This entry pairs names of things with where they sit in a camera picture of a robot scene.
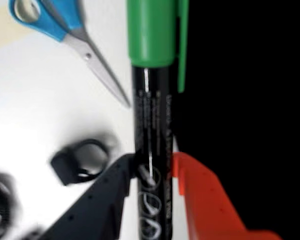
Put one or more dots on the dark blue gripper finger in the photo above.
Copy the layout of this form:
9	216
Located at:
95	207

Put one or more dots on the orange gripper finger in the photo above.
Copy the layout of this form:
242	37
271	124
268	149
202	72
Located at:
210	205

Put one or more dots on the green capped black marker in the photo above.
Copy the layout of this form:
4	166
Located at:
152	112

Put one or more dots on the beige masking tape strip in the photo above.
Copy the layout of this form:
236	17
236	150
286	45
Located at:
1	32

